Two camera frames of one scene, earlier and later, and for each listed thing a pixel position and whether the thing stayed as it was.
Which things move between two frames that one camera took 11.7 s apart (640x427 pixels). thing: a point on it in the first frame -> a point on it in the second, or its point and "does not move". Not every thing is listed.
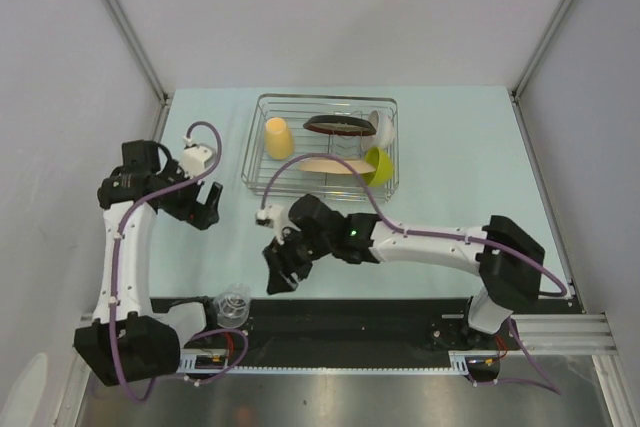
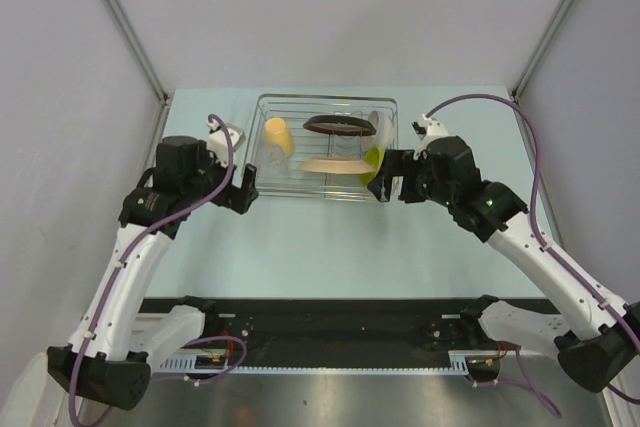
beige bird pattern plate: x=329 y=166 does not move
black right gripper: x=282 y=264 -> x=397 y=163
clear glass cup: x=232 y=305 -> x=277 y=162
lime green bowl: x=384 y=172 does not move
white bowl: x=384 y=131 does not move
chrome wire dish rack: x=324 y=148 does not move
